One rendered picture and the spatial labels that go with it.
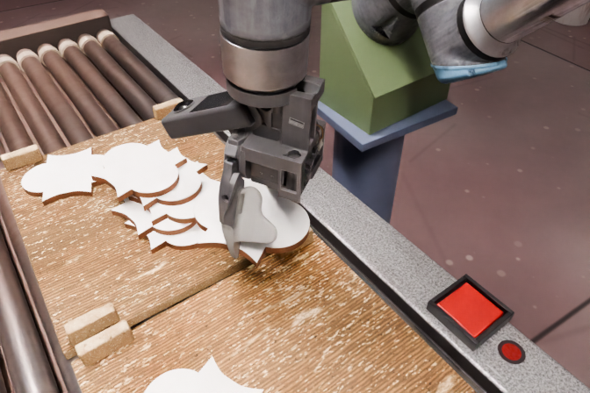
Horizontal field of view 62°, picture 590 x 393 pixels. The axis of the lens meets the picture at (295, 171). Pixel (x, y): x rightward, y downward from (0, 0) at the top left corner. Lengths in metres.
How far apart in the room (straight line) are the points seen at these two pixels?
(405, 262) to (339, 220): 0.12
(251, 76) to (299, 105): 0.05
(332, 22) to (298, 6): 0.63
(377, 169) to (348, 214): 0.41
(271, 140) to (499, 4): 0.46
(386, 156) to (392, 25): 0.32
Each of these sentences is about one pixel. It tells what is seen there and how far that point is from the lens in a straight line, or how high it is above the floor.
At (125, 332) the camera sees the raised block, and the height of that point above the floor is 0.96.
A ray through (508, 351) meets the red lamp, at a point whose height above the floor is 0.92.
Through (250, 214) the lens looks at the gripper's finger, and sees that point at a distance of 0.50.
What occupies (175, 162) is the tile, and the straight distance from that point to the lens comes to 0.78.
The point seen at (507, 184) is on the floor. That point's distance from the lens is 2.41.
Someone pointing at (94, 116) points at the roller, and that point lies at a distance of 1.07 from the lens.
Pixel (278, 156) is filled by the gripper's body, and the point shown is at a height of 1.18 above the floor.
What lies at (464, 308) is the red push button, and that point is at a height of 0.93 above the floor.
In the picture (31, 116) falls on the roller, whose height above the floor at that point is 0.92.
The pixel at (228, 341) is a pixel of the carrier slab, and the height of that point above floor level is 0.94.
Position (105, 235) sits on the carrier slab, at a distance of 0.77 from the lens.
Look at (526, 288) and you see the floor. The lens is 2.00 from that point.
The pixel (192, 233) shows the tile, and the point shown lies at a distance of 0.72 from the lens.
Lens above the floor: 1.46
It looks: 40 degrees down
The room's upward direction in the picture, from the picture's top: straight up
